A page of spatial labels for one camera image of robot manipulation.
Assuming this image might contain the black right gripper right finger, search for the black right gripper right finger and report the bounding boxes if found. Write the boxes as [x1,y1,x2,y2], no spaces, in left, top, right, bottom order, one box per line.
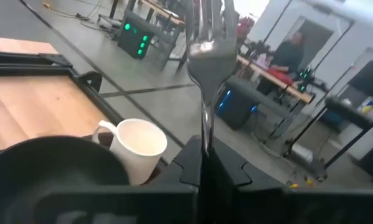
[204,138,373,224]

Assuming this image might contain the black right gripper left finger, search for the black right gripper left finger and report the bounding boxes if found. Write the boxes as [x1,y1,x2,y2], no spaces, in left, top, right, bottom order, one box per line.
[44,135,203,224]

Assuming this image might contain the white ceramic mug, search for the white ceramic mug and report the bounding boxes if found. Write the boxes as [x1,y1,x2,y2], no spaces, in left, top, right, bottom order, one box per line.
[92,118,169,187]

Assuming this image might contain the black bowl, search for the black bowl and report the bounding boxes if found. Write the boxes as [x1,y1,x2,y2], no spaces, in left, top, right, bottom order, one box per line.
[0,135,131,224]

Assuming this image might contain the silver metal fork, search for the silver metal fork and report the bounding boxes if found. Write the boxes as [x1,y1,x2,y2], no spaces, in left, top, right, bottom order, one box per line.
[185,0,238,156]

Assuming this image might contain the black equipment table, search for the black equipment table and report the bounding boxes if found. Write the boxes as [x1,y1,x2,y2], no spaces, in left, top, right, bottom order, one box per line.
[324,95,373,170]

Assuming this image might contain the computer tower blue lights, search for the computer tower blue lights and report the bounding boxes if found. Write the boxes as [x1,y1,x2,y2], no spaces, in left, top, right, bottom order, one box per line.
[215,77,259,131]

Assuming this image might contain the wooden top desk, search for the wooden top desk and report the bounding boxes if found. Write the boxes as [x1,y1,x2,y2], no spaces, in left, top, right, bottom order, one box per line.
[235,53,315,105]
[138,0,187,27]

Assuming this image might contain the yellow blue box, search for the yellow blue box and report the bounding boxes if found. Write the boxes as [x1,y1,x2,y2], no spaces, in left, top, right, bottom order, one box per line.
[359,98,373,115]

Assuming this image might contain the black monitor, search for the black monitor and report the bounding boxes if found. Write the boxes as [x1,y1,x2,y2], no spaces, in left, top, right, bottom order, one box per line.
[347,53,373,101]

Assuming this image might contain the person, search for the person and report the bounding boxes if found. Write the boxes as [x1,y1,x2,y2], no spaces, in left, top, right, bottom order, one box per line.
[268,30,306,77]

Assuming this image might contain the computer tower green lights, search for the computer tower green lights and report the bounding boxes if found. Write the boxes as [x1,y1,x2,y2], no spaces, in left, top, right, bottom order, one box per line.
[116,8,158,60]

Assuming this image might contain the red chair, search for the red chair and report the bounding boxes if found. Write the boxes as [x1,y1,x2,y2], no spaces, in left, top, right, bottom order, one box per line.
[235,16,256,42]

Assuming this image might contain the black table frame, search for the black table frame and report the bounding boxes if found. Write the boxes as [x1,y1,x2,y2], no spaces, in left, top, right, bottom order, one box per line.
[0,50,125,125]

